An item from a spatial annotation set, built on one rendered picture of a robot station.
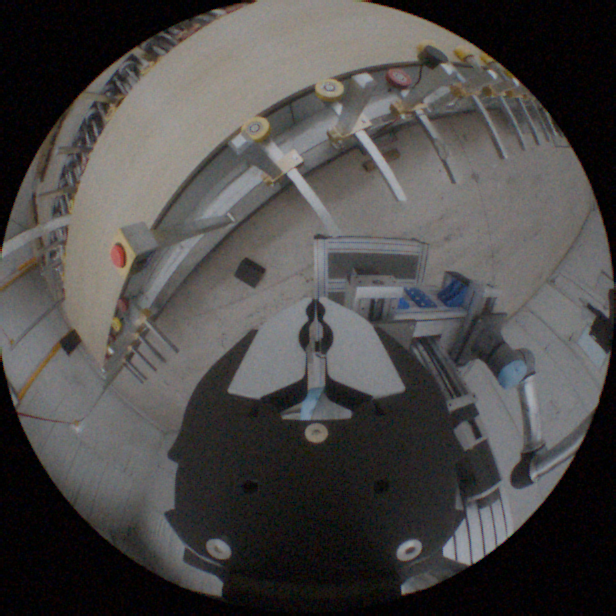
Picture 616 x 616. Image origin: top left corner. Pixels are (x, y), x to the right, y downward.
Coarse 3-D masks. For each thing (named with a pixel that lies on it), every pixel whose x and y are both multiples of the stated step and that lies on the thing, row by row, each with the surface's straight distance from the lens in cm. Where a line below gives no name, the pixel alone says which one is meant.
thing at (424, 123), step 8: (392, 88) 81; (400, 96) 80; (416, 112) 77; (416, 120) 79; (424, 120) 77; (424, 128) 77; (432, 128) 77; (432, 136) 76; (432, 144) 78; (448, 160) 77; (448, 168) 77; (448, 176) 79; (456, 176) 78
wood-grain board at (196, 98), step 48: (288, 0) 124; (336, 0) 125; (192, 48) 108; (240, 48) 89; (288, 48) 82; (336, 48) 82; (384, 48) 89; (144, 96) 106; (192, 96) 81; (240, 96) 69; (288, 96) 65; (96, 144) 131; (144, 144) 87; (192, 144) 69; (96, 192) 117; (144, 192) 81; (96, 240) 119; (96, 288) 138; (96, 336) 191
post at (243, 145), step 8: (240, 136) 34; (248, 136) 34; (232, 144) 34; (240, 144) 34; (248, 144) 34; (256, 144) 35; (240, 152) 34; (248, 152) 36; (256, 152) 38; (264, 152) 40; (248, 160) 38; (256, 160) 41; (264, 160) 43; (272, 160) 52; (264, 168) 48; (272, 168) 52; (272, 176) 58
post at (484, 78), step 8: (488, 72) 79; (472, 80) 83; (480, 80) 81; (488, 80) 80; (496, 80) 81; (464, 88) 86; (472, 88) 84; (448, 96) 91; (432, 104) 99; (440, 104) 96
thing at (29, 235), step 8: (64, 216) 165; (48, 224) 160; (56, 224) 161; (64, 224) 165; (24, 232) 159; (32, 232) 157; (40, 232) 159; (16, 240) 156; (24, 240) 157; (8, 248) 156
